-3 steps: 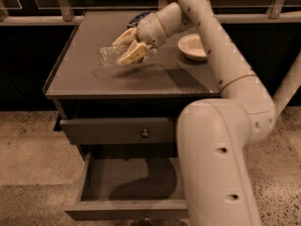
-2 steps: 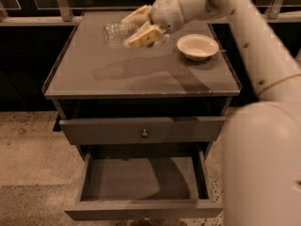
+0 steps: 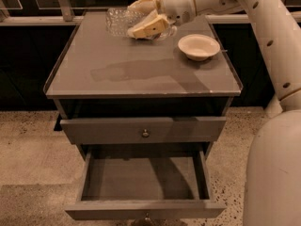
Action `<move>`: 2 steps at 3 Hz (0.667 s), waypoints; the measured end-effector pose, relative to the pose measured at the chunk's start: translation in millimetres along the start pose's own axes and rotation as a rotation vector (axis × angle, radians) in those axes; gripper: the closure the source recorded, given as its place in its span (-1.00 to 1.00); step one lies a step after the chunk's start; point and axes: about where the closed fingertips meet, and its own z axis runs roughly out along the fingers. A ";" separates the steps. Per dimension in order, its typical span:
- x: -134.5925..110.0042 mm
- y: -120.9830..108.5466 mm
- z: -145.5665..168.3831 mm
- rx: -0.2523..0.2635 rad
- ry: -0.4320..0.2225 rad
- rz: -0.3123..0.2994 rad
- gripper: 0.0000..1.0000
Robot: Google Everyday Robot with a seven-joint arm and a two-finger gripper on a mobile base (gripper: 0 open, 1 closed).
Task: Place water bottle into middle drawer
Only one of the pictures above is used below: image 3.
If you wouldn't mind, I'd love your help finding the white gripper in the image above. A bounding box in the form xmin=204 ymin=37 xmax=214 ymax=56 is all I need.
xmin=126 ymin=0 xmax=196 ymax=39

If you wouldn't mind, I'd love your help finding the clear plastic water bottle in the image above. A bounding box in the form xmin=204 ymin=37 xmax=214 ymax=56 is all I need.
xmin=105 ymin=8 xmax=177 ymax=40

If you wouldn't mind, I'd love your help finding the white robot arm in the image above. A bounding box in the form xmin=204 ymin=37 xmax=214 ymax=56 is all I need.
xmin=128 ymin=0 xmax=301 ymax=226

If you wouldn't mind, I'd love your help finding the grey drawer cabinet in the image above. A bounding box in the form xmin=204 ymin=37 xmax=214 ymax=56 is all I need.
xmin=44 ymin=11 xmax=242 ymax=151

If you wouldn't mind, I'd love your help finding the brass top drawer knob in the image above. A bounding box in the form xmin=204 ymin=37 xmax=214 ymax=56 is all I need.
xmin=142 ymin=129 xmax=150 ymax=137

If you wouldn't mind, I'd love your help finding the brass drawer knob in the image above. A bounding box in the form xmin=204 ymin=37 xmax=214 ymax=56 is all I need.
xmin=144 ymin=213 xmax=151 ymax=225
xmin=142 ymin=129 xmax=150 ymax=137

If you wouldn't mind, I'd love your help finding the closed grey top drawer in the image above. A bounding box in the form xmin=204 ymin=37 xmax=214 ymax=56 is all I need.
xmin=60 ymin=117 xmax=226 ymax=145

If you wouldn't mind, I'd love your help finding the open grey middle drawer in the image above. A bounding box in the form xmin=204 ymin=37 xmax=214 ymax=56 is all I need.
xmin=65 ymin=149 xmax=226 ymax=220

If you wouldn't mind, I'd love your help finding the brass middle drawer knob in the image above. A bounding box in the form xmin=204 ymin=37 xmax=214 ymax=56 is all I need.
xmin=144 ymin=213 xmax=151 ymax=225

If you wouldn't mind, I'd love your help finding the white bowl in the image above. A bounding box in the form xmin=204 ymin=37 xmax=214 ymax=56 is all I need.
xmin=178 ymin=34 xmax=220 ymax=61

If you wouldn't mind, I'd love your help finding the metal railing frame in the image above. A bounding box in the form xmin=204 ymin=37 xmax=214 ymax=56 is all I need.
xmin=0 ymin=0 xmax=301 ymax=26

